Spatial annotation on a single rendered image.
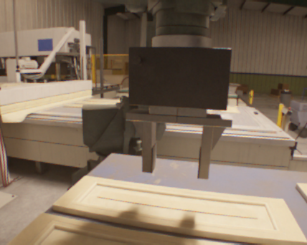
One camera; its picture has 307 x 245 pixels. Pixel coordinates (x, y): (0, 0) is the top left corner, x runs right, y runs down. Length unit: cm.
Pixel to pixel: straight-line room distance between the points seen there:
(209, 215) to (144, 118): 31
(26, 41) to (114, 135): 511
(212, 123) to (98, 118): 112
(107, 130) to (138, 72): 108
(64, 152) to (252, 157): 213
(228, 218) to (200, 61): 41
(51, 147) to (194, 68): 265
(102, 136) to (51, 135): 146
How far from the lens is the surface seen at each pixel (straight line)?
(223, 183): 85
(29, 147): 324
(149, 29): 153
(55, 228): 63
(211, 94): 49
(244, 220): 66
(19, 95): 315
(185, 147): 236
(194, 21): 51
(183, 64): 49
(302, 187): 90
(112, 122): 155
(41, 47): 610
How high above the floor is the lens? 143
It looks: 13 degrees down
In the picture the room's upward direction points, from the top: 1 degrees clockwise
